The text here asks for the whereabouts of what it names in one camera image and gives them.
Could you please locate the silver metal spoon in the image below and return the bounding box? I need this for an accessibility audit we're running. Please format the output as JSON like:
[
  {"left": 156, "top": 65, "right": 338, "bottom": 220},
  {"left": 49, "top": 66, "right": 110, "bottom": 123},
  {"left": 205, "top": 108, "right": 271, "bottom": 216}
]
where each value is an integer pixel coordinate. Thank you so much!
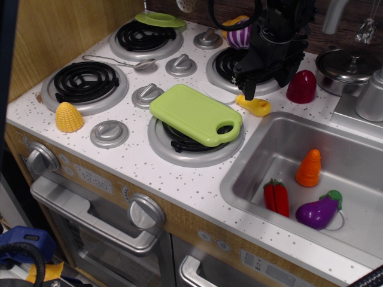
[{"left": 82, "top": 54, "right": 156, "bottom": 71}]

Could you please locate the dark red toy pepper half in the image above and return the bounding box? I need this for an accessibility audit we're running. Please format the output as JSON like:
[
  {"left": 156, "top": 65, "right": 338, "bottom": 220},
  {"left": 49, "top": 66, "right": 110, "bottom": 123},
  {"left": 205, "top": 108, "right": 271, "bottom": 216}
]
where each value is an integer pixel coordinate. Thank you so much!
[{"left": 286, "top": 70, "right": 317, "bottom": 104}]

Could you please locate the red toy chili pepper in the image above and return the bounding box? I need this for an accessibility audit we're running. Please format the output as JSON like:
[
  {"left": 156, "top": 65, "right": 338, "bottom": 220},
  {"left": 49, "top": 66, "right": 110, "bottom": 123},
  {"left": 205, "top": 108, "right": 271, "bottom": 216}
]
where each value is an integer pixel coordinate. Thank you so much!
[{"left": 263, "top": 178, "right": 290, "bottom": 218}]

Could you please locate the purple toy eggplant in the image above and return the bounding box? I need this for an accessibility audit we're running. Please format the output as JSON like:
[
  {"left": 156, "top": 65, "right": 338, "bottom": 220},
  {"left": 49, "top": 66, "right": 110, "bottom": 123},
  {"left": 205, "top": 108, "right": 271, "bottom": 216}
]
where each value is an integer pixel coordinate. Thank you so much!
[{"left": 295, "top": 190, "right": 343, "bottom": 230}]

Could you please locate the green plastic plate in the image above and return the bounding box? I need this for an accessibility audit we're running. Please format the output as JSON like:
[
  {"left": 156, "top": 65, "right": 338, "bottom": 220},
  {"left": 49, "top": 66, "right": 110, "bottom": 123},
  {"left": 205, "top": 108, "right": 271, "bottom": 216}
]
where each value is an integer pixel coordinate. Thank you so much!
[{"left": 134, "top": 12, "right": 186, "bottom": 28}]

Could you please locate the silver dishwasher handle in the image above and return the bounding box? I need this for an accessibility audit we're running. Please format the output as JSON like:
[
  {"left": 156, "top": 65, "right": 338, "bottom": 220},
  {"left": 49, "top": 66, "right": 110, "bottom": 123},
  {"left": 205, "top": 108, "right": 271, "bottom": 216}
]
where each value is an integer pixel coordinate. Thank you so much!
[{"left": 179, "top": 255, "right": 210, "bottom": 287}]

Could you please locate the green plastic cutting board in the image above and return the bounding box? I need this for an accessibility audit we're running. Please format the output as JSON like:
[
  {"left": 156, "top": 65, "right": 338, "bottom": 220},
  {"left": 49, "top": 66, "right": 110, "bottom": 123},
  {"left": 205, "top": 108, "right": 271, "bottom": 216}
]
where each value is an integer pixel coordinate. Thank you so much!
[{"left": 150, "top": 84, "right": 242, "bottom": 147}]

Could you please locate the toy knife yellow handle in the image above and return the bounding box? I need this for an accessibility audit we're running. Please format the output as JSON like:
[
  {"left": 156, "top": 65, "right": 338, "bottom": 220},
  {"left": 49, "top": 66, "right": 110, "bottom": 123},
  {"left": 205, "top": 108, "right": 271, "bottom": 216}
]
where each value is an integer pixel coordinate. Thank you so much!
[{"left": 199, "top": 80, "right": 272, "bottom": 118}]

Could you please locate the silver sink basin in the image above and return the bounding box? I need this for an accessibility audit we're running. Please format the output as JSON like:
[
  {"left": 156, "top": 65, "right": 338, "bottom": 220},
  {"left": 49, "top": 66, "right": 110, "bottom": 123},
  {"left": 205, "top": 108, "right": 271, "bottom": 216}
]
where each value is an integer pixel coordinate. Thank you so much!
[{"left": 220, "top": 112, "right": 382, "bottom": 268}]

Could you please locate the front right black burner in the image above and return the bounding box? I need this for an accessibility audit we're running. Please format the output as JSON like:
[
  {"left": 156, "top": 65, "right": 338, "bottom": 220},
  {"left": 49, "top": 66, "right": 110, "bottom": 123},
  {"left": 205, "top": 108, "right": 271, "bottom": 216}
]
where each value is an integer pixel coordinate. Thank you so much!
[{"left": 148, "top": 117, "right": 244, "bottom": 167}]

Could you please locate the silver metal cup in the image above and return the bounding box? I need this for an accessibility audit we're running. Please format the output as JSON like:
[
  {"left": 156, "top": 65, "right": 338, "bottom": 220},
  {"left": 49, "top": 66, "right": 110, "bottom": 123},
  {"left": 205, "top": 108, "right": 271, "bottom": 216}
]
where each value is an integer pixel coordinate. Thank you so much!
[{"left": 355, "top": 68, "right": 382, "bottom": 122}]

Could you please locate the silver oven door handle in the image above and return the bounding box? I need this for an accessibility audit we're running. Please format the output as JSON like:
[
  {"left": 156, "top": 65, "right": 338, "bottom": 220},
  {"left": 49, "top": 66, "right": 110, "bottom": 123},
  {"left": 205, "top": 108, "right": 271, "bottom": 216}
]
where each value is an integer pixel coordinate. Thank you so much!
[{"left": 31, "top": 177, "right": 158, "bottom": 257}]

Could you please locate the silver oven knob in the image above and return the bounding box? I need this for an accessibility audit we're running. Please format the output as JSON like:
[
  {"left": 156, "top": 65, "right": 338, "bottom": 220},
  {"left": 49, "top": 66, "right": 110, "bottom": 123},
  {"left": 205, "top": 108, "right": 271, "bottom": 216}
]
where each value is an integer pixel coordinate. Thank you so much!
[
  {"left": 26, "top": 142, "right": 60, "bottom": 175},
  {"left": 127, "top": 193, "right": 166, "bottom": 230}
]

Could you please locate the black burner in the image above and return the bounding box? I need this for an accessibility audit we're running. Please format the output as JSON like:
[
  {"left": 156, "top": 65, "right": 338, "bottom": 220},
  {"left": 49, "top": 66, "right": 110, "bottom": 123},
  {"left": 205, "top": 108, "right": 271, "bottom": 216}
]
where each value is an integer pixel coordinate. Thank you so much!
[
  {"left": 41, "top": 62, "right": 129, "bottom": 116},
  {"left": 109, "top": 20, "right": 183, "bottom": 62},
  {"left": 148, "top": 117, "right": 244, "bottom": 167},
  {"left": 205, "top": 47, "right": 288, "bottom": 97}
]

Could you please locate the silver metal pot with lid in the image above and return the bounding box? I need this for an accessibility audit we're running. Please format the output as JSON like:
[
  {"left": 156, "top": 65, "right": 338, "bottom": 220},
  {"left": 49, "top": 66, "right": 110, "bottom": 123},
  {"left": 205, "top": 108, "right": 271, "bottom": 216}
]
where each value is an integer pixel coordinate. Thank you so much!
[{"left": 315, "top": 49, "right": 382, "bottom": 97}]

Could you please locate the back left black burner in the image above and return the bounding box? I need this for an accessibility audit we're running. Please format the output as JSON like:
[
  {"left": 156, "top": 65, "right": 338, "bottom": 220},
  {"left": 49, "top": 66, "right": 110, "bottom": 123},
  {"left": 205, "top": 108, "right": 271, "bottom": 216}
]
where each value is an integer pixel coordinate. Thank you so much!
[{"left": 109, "top": 20, "right": 183, "bottom": 62}]

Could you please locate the black braided cable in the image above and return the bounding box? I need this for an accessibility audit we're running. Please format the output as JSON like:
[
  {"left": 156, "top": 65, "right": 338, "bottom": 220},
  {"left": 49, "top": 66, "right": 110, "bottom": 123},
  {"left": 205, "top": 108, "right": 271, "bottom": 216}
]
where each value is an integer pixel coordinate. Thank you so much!
[{"left": 0, "top": 242, "right": 46, "bottom": 287}]

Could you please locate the orange toy carrot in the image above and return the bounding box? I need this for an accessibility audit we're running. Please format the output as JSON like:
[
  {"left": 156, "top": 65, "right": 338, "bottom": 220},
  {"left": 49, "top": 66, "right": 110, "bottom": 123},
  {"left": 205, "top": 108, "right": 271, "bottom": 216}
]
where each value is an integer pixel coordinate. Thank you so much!
[{"left": 295, "top": 149, "right": 321, "bottom": 187}]

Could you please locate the front left black burner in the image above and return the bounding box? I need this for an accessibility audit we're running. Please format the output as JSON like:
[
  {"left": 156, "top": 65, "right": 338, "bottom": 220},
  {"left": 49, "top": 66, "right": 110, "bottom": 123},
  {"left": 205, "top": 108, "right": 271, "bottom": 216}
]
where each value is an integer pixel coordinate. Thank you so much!
[{"left": 41, "top": 62, "right": 129, "bottom": 116}]

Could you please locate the silver oven knob right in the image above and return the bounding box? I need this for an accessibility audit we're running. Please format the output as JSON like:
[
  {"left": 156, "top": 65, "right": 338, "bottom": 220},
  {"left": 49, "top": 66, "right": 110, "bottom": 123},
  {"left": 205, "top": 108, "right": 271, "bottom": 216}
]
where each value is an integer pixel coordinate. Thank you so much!
[{"left": 127, "top": 193, "right": 166, "bottom": 230}]

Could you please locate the purple striped toy vegetable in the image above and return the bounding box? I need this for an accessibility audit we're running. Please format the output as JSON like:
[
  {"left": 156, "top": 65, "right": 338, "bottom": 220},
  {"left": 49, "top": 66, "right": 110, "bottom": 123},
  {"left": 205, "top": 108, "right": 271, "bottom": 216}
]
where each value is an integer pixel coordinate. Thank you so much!
[{"left": 222, "top": 16, "right": 251, "bottom": 50}]

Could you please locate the silver faucet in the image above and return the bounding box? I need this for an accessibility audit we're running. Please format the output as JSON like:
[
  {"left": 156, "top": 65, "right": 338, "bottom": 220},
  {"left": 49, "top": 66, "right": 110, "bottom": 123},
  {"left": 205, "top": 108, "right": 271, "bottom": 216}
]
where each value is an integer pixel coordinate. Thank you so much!
[{"left": 322, "top": 0, "right": 349, "bottom": 35}]

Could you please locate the yellow toy corn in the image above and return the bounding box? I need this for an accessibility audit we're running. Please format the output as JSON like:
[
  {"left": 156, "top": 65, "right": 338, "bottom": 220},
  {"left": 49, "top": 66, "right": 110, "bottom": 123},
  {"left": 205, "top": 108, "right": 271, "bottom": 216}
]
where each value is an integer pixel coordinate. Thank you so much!
[{"left": 56, "top": 102, "right": 84, "bottom": 133}]

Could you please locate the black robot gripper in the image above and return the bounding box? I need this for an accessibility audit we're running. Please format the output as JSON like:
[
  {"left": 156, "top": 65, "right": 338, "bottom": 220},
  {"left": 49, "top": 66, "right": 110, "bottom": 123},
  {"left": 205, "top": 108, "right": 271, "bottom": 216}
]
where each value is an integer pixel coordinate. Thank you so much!
[{"left": 238, "top": 1, "right": 317, "bottom": 101}]

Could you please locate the silver stove knob front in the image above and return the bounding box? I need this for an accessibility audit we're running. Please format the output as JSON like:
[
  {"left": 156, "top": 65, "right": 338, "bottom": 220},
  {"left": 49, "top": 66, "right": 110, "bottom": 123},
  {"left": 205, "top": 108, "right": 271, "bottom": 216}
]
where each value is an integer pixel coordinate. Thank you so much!
[{"left": 90, "top": 120, "right": 129, "bottom": 149}]

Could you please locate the blue clamp tool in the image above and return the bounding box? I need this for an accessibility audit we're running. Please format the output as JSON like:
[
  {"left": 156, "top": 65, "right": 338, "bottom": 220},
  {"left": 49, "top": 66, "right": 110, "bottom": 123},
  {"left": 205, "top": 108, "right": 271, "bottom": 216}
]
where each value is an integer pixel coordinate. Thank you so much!
[{"left": 1, "top": 226, "right": 56, "bottom": 264}]

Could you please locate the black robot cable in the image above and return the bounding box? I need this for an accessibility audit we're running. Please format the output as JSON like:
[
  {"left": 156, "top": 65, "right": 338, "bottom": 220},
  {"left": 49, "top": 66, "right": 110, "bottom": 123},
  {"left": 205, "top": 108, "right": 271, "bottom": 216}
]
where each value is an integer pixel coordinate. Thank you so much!
[{"left": 208, "top": 0, "right": 264, "bottom": 32}]

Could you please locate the silver stove knob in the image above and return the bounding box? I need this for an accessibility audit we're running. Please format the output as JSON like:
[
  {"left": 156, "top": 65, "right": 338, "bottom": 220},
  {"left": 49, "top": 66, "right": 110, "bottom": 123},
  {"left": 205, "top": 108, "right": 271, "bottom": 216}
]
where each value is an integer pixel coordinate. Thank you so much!
[
  {"left": 193, "top": 28, "right": 223, "bottom": 50},
  {"left": 90, "top": 120, "right": 129, "bottom": 149},
  {"left": 165, "top": 54, "right": 197, "bottom": 77},
  {"left": 132, "top": 83, "right": 164, "bottom": 109}
]

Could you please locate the silver oven knob left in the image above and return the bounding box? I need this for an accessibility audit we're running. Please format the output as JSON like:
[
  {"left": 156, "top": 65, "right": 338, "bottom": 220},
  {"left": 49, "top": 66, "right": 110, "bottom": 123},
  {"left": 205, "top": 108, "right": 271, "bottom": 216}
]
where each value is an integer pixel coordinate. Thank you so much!
[{"left": 26, "top": 142, "right": 60, "bottom": 175}]

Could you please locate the hanging clear glass ornament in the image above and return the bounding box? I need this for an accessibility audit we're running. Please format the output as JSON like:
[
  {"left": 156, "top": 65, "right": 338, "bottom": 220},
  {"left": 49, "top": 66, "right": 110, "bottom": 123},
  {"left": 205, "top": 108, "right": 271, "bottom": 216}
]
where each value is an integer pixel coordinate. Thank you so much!
[{"left": 355, "top": 0, "right": 381, "bottom": 45}]

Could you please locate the silver stove knob back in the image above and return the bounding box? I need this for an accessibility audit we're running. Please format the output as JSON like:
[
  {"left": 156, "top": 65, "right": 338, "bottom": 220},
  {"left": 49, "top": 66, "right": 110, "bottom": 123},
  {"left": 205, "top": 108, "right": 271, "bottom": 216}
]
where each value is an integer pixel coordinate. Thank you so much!
[{"left": 193, "top": 28, "right": 223, "bottom": 50}]

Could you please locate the hanging slotted spoon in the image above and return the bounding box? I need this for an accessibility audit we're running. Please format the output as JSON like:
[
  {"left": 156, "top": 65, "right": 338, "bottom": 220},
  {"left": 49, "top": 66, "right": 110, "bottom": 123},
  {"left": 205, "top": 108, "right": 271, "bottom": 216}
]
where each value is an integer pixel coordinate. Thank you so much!
[{"left": 176, "top": 0, "right": 198, "bottom": 14}]

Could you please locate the back right black burner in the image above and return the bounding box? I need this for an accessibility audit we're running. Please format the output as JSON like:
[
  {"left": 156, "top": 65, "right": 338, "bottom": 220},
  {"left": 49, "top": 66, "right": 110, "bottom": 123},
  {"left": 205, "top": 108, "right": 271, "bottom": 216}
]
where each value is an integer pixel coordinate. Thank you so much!
[{"left": 205, "top": 47, "right": 288, "bottom": 97}]

